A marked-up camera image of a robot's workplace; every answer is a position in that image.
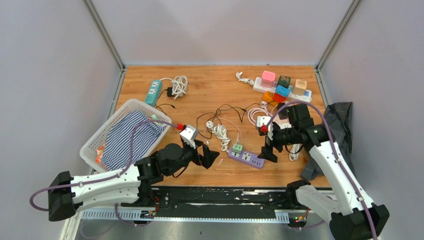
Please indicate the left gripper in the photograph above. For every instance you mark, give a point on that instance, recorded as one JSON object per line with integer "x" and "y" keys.
{"x": 209, "y": 156}

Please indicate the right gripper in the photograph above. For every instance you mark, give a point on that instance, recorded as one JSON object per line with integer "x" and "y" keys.
{"x": 268, "y": 150}

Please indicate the purple power strip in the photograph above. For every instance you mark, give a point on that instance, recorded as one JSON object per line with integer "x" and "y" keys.
{"x": 247, "y": 158}

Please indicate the green cube adapter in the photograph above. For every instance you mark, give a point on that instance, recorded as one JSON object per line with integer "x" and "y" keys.
{"x": 236, "y": 150}

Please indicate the black power adapter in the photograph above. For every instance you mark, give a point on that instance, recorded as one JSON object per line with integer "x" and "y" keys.
{"x": 169, "y": 94}

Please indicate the teal power strip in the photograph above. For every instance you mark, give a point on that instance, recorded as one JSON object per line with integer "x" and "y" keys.
{"x": 153, "y": 93}

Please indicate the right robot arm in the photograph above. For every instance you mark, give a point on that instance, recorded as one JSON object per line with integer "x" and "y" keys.
{"x": 353, "y": 215}

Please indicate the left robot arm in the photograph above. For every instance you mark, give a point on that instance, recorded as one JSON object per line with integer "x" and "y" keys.
{"x": 71, "y": 194}

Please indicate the red cube socket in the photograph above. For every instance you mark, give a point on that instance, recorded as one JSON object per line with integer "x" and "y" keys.
{"x": 278, "y": 98}

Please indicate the blue cube socket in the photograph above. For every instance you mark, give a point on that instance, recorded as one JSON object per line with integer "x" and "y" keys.
{"x": 282, "y": 91}

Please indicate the dark green cube socket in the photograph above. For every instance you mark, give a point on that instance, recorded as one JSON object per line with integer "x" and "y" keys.
{"x": 284, "y": 81}

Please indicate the pink cube socket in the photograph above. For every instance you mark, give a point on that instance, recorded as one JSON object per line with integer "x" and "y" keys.
{"x": 267, "y": 79}

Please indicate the beige cube socket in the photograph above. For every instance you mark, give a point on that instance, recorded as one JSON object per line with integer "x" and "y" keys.
{"x": 299, "y": 87}

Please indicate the orange power strip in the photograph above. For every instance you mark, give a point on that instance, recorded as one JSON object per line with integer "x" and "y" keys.
{"x": 268, "y": 98}

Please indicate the white long power strip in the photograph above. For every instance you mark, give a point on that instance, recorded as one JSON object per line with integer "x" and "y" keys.
{"x": 306, "y": 97}

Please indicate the dark grey cloth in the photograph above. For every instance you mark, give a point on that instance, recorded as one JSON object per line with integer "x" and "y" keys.
{"x": 339, "y": 119}

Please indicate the striped blue white cloth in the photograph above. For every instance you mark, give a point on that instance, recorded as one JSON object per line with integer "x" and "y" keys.
{"x": 134, "y": 132}

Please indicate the white plastic basket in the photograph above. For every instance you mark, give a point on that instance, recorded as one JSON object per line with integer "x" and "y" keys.
{"x": 88, "y": 151}

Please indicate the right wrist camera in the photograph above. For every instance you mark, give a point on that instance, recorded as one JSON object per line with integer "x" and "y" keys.
{"x": 276, "y": 126}

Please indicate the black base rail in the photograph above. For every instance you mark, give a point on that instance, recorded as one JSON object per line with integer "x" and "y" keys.
{"x": 220, "y": 202}

